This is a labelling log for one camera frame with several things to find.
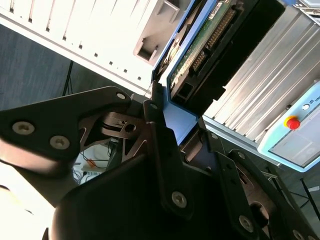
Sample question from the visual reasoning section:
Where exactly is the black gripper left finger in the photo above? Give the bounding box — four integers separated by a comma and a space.
0, 82, 195, 221

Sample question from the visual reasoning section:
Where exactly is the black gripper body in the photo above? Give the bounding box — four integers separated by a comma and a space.
51, 154, 233, 240

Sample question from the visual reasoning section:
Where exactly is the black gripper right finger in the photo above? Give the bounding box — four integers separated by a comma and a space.
197, 117, 320, 240

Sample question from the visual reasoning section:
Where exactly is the hard disk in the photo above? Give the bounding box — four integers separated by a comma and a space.
151, 0, 287, 151

